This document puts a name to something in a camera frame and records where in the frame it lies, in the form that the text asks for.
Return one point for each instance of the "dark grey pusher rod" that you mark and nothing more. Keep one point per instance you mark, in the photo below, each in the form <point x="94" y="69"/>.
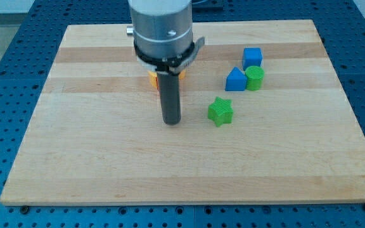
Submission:
<point x="168" y="87"/>

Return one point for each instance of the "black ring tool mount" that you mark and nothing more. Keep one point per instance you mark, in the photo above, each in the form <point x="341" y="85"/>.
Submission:
<point x="175" y="64"/>

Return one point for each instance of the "green star block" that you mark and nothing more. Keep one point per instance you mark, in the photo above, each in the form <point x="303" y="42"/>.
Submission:
<point x="220" y="111"/>

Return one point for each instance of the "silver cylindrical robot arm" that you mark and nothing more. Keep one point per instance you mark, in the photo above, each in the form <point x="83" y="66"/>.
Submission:
<point x="163" y="43"/>

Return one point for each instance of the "yellow block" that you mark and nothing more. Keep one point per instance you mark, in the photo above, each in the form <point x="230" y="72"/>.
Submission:
<point x="153" y="79"/>

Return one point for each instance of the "blue triangle block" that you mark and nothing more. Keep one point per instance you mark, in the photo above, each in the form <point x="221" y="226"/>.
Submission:
<point x="236" y="80"/>

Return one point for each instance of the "blue cube block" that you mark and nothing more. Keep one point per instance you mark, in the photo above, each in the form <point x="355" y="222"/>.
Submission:
<point x="252" y="56"/>

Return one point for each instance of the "green cylinder block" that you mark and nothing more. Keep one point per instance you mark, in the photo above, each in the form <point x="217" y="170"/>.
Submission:
<point x="255" y="76"/>

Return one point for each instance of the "wooden board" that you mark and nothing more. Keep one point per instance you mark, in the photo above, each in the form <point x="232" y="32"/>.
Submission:
<point x="96" y="136"/>

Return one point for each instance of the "blue perforated table plate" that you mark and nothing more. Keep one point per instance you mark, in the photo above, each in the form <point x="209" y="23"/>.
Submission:
<point x="30" y="55"/>

